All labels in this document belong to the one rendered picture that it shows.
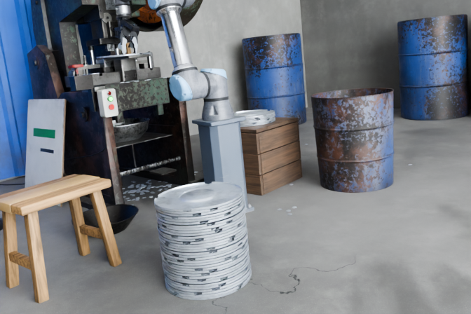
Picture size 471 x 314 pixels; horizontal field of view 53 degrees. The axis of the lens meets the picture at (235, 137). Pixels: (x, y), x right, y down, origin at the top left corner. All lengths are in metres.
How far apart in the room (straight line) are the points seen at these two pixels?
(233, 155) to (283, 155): 0.49
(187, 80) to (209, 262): 0.86
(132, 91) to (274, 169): 0.87
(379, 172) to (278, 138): 0.55
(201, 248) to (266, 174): 1.07
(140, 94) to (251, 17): 2.85
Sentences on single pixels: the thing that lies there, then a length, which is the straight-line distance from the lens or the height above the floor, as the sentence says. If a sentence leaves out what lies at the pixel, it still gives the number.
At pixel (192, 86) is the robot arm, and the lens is 2.03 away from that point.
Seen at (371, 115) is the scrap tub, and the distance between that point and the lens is 2.34.
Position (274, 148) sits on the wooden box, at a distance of 2.51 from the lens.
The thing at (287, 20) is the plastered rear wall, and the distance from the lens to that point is 5.70.
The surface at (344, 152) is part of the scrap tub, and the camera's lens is 2.36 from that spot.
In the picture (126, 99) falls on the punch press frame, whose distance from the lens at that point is 2.55.
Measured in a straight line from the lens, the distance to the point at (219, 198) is 1.50.
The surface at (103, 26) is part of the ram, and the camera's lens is 2.69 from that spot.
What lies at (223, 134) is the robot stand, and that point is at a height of 0.39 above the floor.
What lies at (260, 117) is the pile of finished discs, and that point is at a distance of 2.50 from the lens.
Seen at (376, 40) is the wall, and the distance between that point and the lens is 5.36.
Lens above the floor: 0.73
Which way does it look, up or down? 10 degrees down
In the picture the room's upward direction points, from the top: 6 degrees counter-clockwise
